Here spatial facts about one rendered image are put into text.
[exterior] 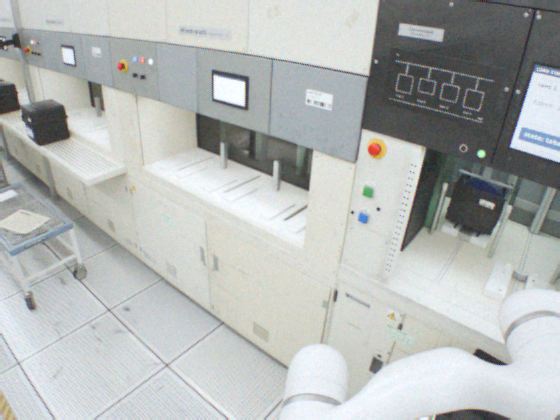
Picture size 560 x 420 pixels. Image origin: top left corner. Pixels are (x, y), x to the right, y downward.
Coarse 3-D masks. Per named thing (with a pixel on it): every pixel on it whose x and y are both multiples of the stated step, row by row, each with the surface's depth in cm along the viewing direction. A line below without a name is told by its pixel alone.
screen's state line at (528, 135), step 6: (522, 132) 86; (528, 132) 85; (534, 132) 84; (540, 132) 83; (522, 138) 87; (528, 138) 86; (534, 138) 85; (540, 138) 84; (546, 138) 83; (552, 138) 82; (558, 138) 81; (540, 144) 84; (546, 144) 83; (552, 144) 83; (558, 144) 82; (558, 150) 82
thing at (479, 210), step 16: (464, 176) 167; (480, 176) 155; (464, 192) 152; (480, 192) 148; (448, 208) 159; (464, 208) 154; (480, 208) 150; (496, 208) 146; (464, 224) 157; (480, 224) 152; (496, 224) 150
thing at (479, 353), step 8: (480, 352) 100; (488, 360) 99; (496, 360) 97; (440, 416) 83; (448, 416) 95; (456, 416) 98; (464, 416) 98; (472, 416) 98; (480, 416) 98; (488, 416) 96; (496, 416) 98; (504, 416) 98
